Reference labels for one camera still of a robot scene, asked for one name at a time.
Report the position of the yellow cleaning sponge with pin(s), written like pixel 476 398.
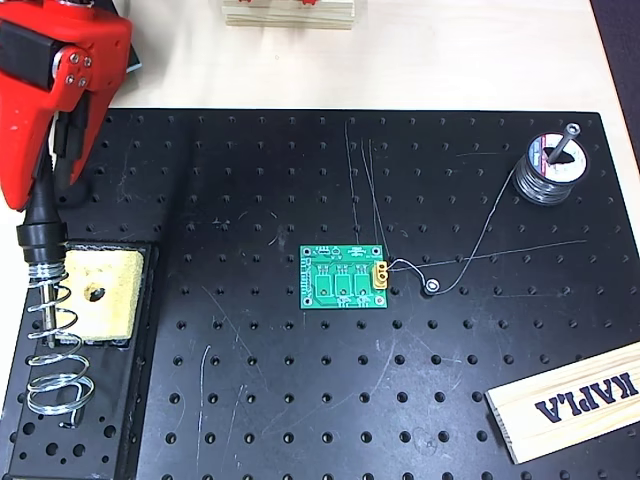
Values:
pixel 115 300

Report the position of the stack of wooden planks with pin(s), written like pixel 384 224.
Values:
pixel 290 17

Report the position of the black stand with spring holder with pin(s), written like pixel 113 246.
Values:
pixel 100 450

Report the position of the yellow power connector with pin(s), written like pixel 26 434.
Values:
pixel 381 282

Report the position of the black soldering iron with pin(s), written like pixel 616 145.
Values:
pixel 45 235

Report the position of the screw with washer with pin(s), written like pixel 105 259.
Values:
pixel 431 286

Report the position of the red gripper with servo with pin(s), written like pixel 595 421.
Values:
pixel 75 70

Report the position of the green circuit board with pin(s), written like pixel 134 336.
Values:
pixel 312 290

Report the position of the metal bolt through spool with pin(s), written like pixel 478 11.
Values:
pixel 562 145

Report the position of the wooden plank with KAPLA print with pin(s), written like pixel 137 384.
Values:
pixel 575 400

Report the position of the red robot arm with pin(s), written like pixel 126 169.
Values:
pixel 310 2

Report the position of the black perforated breadboard plate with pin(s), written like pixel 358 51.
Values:
pixel 300 400

